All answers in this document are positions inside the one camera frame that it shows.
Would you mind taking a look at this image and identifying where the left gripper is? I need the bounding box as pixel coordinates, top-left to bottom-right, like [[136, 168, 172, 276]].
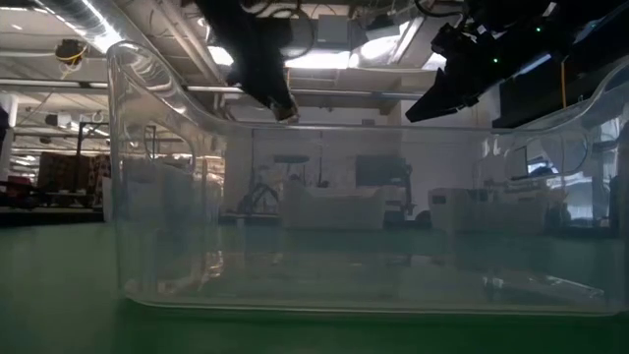
[[194, 0, 300, 123]]

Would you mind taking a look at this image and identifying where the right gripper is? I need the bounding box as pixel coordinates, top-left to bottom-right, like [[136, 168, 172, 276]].
[[404, 21, 503, 125]]

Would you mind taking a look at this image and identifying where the ceiling light panel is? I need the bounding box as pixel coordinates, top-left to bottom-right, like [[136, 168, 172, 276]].
[[206, 44, 235, 68], [284, 48, 353, 70]]

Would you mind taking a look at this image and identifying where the grey ceiling box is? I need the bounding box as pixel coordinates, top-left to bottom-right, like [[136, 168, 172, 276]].
[[316, 14, 351, 46]]

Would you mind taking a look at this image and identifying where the white plastic bin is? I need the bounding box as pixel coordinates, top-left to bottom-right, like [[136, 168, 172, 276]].
[[427, 186, 546, 232], [282, 184, 387, 230]]

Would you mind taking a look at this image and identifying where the grey ceiling pipe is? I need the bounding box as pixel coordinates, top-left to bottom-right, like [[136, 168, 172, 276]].
[[0, 78, 424, 102]]

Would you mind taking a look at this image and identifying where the brown stacked boxes rack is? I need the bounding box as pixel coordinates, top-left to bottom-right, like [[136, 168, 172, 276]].
[[36, 122, 112, 207]]

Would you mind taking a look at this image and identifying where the white pillar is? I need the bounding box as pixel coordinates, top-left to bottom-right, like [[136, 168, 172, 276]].
[[0, 92, 20, 183]]

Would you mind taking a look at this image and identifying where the green table mat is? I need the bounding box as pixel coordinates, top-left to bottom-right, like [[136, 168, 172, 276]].
[[0, 220, 629, 354]]

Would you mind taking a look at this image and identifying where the rectangular silver ventilation duct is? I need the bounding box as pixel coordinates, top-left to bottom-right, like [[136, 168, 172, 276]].
[[351, 14, 473, 70]]

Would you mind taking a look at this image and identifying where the round silver ventilation duct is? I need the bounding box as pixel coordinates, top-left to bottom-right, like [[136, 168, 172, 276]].
[[33, 0, 232, 85]]

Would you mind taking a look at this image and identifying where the black yellow cable reel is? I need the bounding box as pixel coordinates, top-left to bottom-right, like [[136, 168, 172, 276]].
[[54, 38, 89, 68]]

